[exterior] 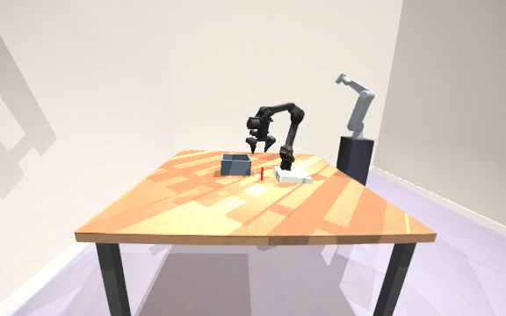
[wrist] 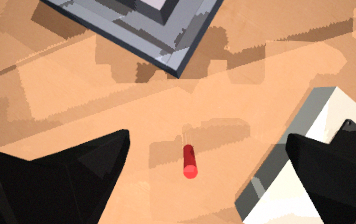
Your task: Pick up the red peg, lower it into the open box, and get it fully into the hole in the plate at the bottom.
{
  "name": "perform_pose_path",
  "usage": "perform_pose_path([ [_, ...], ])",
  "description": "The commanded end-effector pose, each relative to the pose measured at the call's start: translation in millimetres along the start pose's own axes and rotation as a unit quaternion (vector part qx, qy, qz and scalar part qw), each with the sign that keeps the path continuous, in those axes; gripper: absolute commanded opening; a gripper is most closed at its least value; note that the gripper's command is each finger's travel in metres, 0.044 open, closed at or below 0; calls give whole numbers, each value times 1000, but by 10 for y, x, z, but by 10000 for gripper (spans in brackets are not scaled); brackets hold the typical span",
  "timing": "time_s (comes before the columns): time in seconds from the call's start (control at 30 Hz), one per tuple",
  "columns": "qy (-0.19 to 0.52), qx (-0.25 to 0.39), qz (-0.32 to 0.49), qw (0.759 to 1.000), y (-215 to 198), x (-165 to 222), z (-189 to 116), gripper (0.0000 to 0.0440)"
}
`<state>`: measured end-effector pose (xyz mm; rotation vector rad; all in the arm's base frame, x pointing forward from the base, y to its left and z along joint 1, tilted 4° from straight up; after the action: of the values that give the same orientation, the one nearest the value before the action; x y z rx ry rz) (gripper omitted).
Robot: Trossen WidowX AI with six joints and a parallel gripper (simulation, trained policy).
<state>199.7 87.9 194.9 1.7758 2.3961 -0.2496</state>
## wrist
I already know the red peg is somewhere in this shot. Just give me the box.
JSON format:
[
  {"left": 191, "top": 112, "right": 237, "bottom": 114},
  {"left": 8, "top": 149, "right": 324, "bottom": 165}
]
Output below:
[{"left": 183, "top": 144, "right": 198, "bottom": 179}]

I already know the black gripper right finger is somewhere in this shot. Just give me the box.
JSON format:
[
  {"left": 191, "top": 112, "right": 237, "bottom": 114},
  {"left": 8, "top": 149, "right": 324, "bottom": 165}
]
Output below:
[{"left": 285, "top": 133, "right": 356, "bottom": 224}]

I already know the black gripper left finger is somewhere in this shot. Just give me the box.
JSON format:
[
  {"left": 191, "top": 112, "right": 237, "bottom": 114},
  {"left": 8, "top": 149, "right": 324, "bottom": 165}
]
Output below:
[{"left": 0, "top": 129, "right": 131, "bottom": 224}]

